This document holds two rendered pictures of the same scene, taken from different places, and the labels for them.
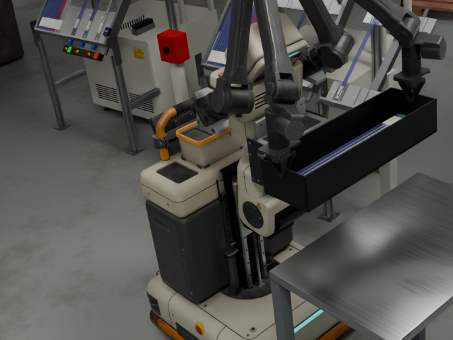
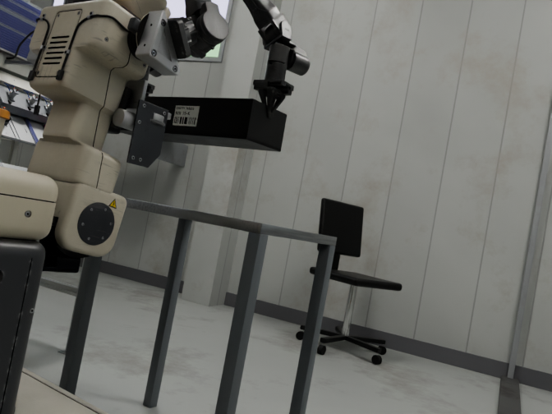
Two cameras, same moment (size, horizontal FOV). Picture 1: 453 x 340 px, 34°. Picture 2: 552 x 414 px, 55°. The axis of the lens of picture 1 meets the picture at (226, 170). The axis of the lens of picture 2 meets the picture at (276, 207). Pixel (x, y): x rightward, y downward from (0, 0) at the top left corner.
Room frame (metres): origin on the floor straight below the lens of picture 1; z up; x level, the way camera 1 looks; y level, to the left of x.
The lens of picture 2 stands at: (2.14, 1.27, 0.79)
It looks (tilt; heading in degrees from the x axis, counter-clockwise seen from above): 2 degrees up; 251
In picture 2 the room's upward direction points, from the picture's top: 11 degrees clockwise
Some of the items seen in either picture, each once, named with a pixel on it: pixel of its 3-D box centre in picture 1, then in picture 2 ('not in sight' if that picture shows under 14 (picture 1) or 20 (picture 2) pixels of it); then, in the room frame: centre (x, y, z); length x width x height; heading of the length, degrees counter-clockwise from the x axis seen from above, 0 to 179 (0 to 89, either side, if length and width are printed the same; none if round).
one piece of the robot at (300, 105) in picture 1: (285, 139); (114, 121); (2.11, -0.20, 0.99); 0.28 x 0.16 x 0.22; 127
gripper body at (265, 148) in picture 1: (278, 138); (274, 76); (1.71, -0.15, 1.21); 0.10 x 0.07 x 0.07; 127
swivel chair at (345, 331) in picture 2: not in sight; (353, 277); (0.21, -2.21, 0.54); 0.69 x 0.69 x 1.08
